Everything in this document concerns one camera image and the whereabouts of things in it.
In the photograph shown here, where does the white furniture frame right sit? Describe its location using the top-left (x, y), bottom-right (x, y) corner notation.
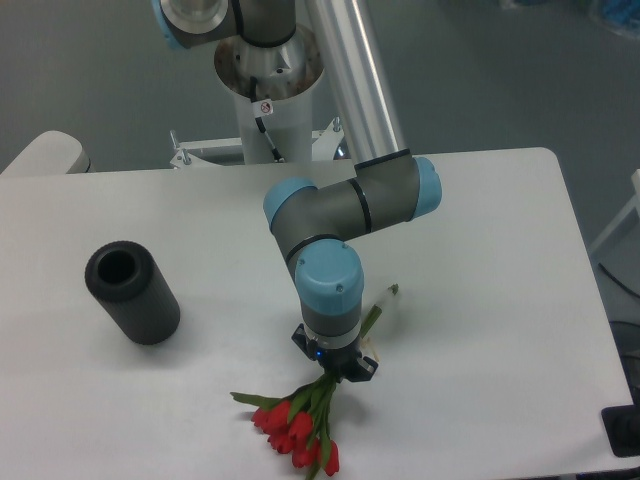
top-left (587, 170), bottom-right (639, 261)

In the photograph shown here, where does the white chair back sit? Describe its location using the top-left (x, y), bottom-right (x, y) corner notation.
top-left (1, 131), bottom-right (93, 178)

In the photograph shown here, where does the black floor cable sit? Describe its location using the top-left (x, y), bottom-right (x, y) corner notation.
top-left (598, 263), bottom-right (640, 296)

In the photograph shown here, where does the blue item top right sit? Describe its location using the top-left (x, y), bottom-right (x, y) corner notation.
top-left (587, 0), bottom-right (639, 40)

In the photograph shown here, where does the black ribbed cylindrical vase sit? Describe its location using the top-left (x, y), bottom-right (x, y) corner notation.
top-left (84, 240), bottom-right (181, 345)

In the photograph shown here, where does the red tulip bouquet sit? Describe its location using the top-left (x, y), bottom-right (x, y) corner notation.
top-left (229, 283), bottom-right (401, 480)

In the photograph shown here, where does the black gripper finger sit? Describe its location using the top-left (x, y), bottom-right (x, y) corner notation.
top-left (291, 323), bottom-right (318, 359)
top-left (338, 355), bottom-right (379, 383)

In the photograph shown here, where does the white pedestal base frame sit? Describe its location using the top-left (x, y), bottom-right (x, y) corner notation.
top-left (169, 117), bottom-right (351, 169)

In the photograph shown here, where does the black pedestal cable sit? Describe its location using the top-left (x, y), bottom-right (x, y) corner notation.
top-left (248, 75), bottom-right (287, 164)

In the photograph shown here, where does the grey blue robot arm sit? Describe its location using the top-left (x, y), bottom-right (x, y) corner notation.
top-left (152, 1), bottom-right (442, 382)

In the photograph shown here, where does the black device at table edge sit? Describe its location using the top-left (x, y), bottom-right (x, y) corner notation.
top-left (601, 405), bottom-right (639, 458)

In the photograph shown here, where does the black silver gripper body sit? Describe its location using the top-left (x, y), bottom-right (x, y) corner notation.
top-left (307, 337), bottom-right (361, 376)

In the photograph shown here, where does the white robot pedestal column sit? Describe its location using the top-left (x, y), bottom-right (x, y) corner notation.
top-left (214, 24), bottom-right (324, 164)

